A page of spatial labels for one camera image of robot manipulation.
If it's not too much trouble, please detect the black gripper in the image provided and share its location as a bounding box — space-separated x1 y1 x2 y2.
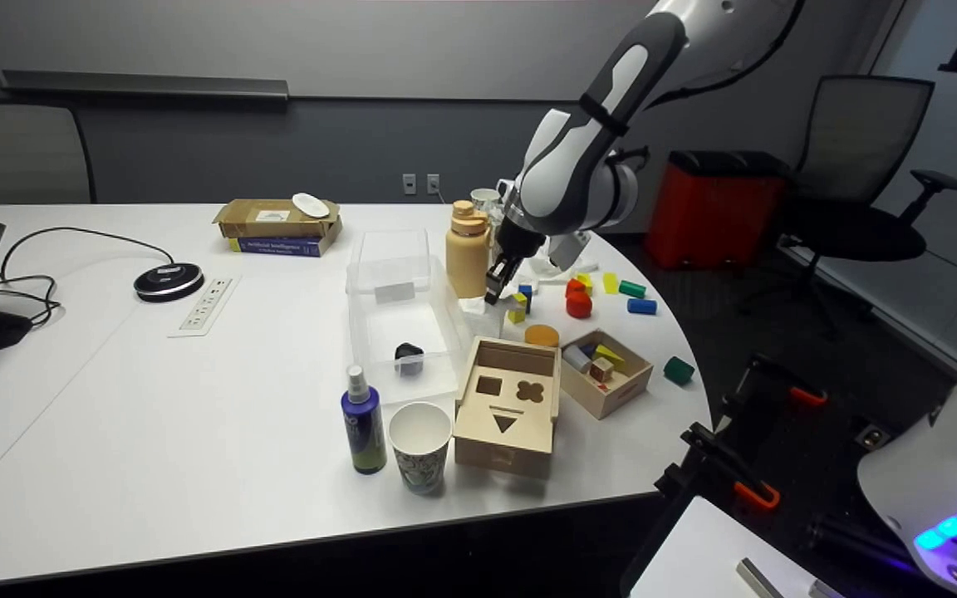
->
483 212 543 305

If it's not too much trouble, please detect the tan plastic bottle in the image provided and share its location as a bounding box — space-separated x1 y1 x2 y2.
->
442 195 494 299

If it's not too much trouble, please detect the crumpled clear plastic bag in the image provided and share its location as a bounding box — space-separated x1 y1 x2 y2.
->
520 243 605 293

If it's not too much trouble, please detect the orange wooden disc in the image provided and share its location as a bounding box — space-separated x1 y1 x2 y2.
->
520 320 561 350

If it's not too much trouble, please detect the red cylinder block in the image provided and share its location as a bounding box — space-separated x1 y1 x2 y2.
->
561 279 593 322

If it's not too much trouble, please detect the clear plastic container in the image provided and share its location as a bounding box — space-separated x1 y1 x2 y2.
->
341 230 472 413

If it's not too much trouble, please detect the small black object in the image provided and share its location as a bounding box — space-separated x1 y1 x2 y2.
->
391 340 430 377

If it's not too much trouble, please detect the wooden shape sorter box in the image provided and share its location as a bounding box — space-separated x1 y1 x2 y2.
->
452 336 565 482

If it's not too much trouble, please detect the yellow square block in tray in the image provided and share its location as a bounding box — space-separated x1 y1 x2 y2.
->
591 342 632 377

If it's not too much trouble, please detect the wooden block tray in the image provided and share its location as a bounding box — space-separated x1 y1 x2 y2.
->
559 327 658 421

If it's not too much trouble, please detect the blue spray bottle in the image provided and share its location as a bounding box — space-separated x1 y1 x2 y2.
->
339 361 389 478

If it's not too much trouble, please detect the white tape roll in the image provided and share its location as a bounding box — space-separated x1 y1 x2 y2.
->
290 188 334 221

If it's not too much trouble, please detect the short green wooden block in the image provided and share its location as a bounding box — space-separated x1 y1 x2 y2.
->
662 352 698 390

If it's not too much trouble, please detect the blue book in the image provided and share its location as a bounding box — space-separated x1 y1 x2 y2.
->
235 234 324 260

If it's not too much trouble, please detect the red bin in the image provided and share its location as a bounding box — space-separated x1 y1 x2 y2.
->
640 151 790 276

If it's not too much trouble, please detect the white power strip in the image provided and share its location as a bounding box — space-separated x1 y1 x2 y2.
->
165 276 240 342

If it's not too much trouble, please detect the whiteboard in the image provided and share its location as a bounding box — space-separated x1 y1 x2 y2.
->
0 0 658 105

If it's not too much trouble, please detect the black round puck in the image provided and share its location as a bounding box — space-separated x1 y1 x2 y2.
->
131 260 209 305

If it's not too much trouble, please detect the white sheet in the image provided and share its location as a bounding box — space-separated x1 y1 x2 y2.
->
623 492 836 598

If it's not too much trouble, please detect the small grey metal bar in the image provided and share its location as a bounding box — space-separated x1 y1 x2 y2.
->
734 554 790 598

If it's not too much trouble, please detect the black mesh office chair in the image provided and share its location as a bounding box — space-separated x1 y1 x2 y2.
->
774 73 957 336

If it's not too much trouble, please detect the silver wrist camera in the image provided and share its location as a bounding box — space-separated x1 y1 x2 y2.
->
543 230 593 272

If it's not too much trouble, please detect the black clamp orange handle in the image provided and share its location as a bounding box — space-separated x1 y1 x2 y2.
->
654 418 788 519
722 350 834 430

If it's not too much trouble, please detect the black desk cable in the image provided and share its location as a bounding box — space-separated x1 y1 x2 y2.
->
0 221 175 327

